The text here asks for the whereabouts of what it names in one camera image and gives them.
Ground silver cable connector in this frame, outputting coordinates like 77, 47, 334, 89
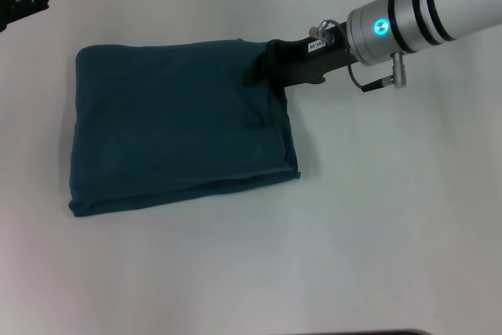
308, 18, 341, 45

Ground teal t-shirt with beige print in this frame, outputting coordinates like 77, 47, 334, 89
67, 38, 302, 219

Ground silver angled plug with cable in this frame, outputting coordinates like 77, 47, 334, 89
347, 51, 408, 93

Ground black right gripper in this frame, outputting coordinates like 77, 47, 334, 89
243, 22, 361, 89

